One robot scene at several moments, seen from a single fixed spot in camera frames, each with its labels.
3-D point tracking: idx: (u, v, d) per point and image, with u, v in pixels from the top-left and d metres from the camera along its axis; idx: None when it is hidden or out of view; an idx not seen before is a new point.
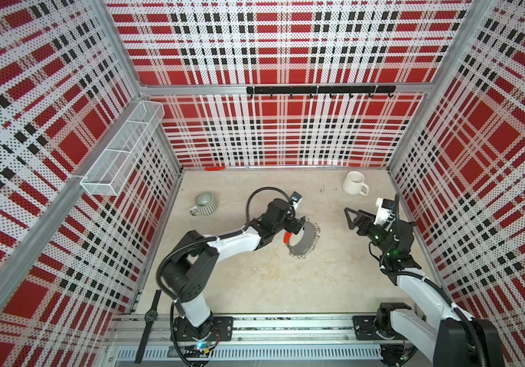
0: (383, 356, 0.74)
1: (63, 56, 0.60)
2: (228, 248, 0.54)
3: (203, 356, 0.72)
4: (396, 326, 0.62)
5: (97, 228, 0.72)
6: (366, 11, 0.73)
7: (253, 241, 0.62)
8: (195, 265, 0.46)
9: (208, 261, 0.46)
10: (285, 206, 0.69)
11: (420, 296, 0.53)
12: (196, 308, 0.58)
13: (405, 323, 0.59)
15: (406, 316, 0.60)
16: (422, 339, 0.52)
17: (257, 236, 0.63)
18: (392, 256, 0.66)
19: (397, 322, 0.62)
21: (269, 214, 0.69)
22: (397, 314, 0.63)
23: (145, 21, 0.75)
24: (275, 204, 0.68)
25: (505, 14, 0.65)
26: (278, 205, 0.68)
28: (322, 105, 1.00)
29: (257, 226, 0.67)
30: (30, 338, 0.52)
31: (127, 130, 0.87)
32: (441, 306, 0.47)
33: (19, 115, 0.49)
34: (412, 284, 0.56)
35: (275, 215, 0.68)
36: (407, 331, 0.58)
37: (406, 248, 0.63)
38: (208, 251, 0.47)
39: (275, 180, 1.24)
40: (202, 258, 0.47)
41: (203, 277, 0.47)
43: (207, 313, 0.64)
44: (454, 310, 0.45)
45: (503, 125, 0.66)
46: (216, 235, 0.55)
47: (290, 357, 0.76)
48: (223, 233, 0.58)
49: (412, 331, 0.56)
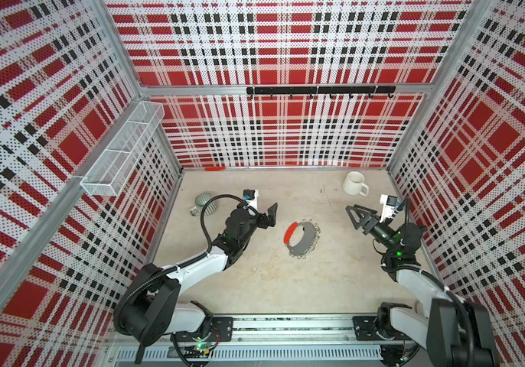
0: (383, 356, 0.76)
1: (63, 56, 0.60)
2: (193, 274, 0.50)
3: (203, 356, 0.72)
4: (396, 323, 0.63)
5: (97, 228, 0.72)
6: (366, 11, 0.73)
7: (221, 261, 0.59)
8: (154, 303, 0.42)
9: (166, 295, 0.42)
10: (242, 220, 0.63)
11: (416, 286, 0.55)
12: (187, 322, 0.58)
13: (403, 317, 0.60)
15: (407, 313, 0.60)
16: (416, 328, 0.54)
17: (223, 257, 0.60)
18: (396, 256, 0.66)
19: (397, 321, 0.62)
21: (229, 230, 0.64)
22: (396, 310, 0.63)
23: (146, 21, 0.75)
24: (233, 219, 0.63)
25: (505, 15, 0.65)
26: (235, 219, 0.63)
28: (322, 105, 1.00)
29: (223, 245, 0.64)
30: (30, 338, 0.52)
31: (127, 130, 0.87)
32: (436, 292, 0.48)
33: (19, 115, 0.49)
34: (409, 276, 0.59)
35: (236, 231, 0.63)
36: (405, 326, 0.58)
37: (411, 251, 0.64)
38: (167, 284, 0.44)
39: (275, 180, 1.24)
40: (161, 293, 0.43)
41: (167, 313, 0.44)
43: (202, 316, 0.63)
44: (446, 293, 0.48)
45: (503, 126, 0.66)
46: (177, 264, 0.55)
47: (290, 357, 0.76)
48: (185, 261, 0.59)
49: (411, 325, 0.56)
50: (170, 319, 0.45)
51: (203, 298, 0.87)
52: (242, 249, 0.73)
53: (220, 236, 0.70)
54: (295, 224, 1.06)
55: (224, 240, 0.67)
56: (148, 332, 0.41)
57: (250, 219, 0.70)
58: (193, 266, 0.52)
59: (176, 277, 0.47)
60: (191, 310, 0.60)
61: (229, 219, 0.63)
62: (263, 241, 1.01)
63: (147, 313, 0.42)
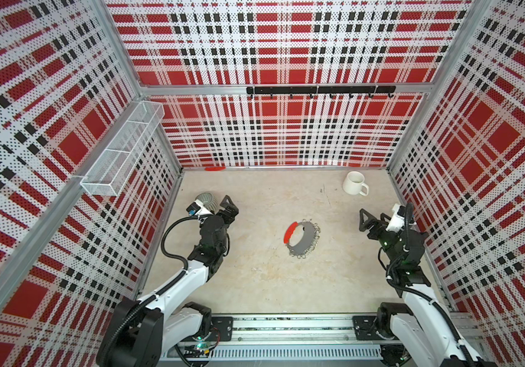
0: (383, 356, 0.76)
1: (63, 56, 0.60)
2: (175, 297, 0.49)
3: (203, 356, 0.72)
4: (396, 329, 0.62)
5: (97, 228, 0.72)
6: (366, 11, 0.73)
7: (202, 273, 0.58)
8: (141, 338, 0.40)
9: (151, 327, 0.40)
10: (216, 226, 0.62)
11: (422, 316, 0.52)
12: (180, 332, 0.56)
13: (405, 334, 0.58)
15: (408, 326, 0.59)
16: (419, 355, 0.52)
17: (204, 267, 0.59)
18: (401, 267, 0.63)
19: (397, 328, 0.62)
21: (205, 239, 0.62)
22: (398, 319, 0.62)
23: (145, 21, 0.75)
24: (207, 228, 0.62)
25: (505, 15, 0.65)
26: (209, 227, 0.62)
28: (322, 105, 1.00)
29: (201, 258, 0.62)
30: (30, 338, 0.52)
31: (127, 130, 0.87)
32: (445, 337, 0.45)
33: (19, 115, 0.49)
34: (418, 303, 0.54)
35: (212, 238, 0.61)
36: (406, 339, 0.58)
37: (415, 260, 0.60)
38: (149, 316, 0.42)
39: (275, 180, 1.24)
40: (144, 326, 0.40)
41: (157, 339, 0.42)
43: (200, 317, 0.64)
44: (461, 346, 0.43)
45: (503, 125, 0.66)
46: (154, 293, 0.48)
47: (290, 357, 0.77)
48: (165, 284, 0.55)
49: (412, 344, 0.55)
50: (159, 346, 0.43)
51: (203, 297, 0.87)
52: (221, 256, 0.65)
53: (196, 249, 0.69)
54: (295, 224, 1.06)
55: (200, 251, 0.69)
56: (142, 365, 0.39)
57: (223, 223, 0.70)
58: (174, 287, 0.50)
59: (157, 306, 0.44)
60: (187, 319, 0.59)
61: (203, 228, 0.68)
62: (263, 241, 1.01)
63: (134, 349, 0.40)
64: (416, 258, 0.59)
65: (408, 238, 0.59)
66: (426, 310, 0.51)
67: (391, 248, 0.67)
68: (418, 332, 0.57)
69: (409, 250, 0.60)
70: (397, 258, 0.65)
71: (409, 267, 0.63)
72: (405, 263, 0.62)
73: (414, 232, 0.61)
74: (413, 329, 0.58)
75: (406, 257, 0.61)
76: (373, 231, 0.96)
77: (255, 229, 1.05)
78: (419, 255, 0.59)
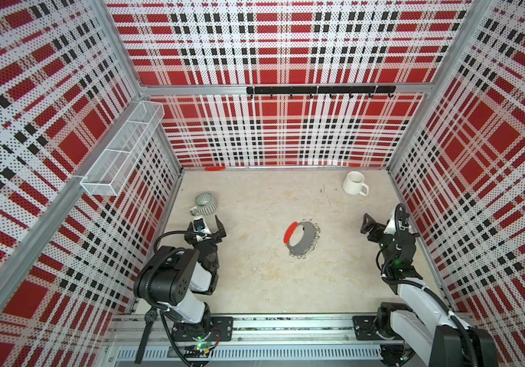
0: (383, 356, 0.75)
1: (63, 56, 0.60)
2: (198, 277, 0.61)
3: (203, 356, 0.72)
4: (396, 326, 0.62)
5: (97, 228, 0.72)
6: (366, 11, 0.73)
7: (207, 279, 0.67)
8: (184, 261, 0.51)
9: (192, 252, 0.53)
10: (207, 256, 0.68)
11: (418, 305, 0.54)
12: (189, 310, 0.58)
13: (405, 326, 0.59)
15: (408, 319, 0.60)
16: (419, 345, 0.52)
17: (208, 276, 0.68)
18: (395, 266, 0.67)
19: (396, 323, 0.62)
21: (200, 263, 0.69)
22: (396, 315, 0.63)
23: (146, 21, 0.75)
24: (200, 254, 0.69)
25: (505, 15, 0.65)
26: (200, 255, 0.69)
28: (322, 105, 1.00)
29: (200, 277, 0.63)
30: (30, 338, 0.52)
31: (127, 130, 0.87)
32: (438, 314, 0.47)
33: (19, 115, 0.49)
34: (413, 293, 0.56)
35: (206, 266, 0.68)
36: (406, 332, 0.58)
37: (408, 258, 0.64)
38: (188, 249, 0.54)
39: (274, 180, 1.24)
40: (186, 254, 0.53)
41: (187, 279, 0.50)
43: (202, 308, 0.65)
44: (451, 317, 0.46)
45: (503, 125, 0.66)
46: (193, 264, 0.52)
47: (289, 357, 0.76)
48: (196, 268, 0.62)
49: (412, 336, 0.56)
50: (187, 290, 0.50)
51: (204, 298, 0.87)
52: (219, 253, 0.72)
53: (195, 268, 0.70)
54: (295, 224, 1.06)
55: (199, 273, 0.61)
56: (176, 292, 0.45)
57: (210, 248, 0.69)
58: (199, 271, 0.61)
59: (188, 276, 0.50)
60: (191, 300, 0.59)
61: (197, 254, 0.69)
62: (263, 241, 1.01)
63: (177, 269, 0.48)
64: (409, 257, 0.64)
65: (402, 237, 0.64)
66: (419, 296, 0.54)
67: (386, 250, 0.72)
68: (416, 324, 0.57)
69: (401, 248, 0.64)
70: (389, 257, 0.69)
71: (402, 266, 0.67)
72: (399, 262, 0.66)
73: (405, 231, 0.66)
74: (412, 321, 0.59)
75: (399, 256, 0.65)
76: (373, 234, 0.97)
77: (256, 229, 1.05)
78: (412, 254, 0.63)
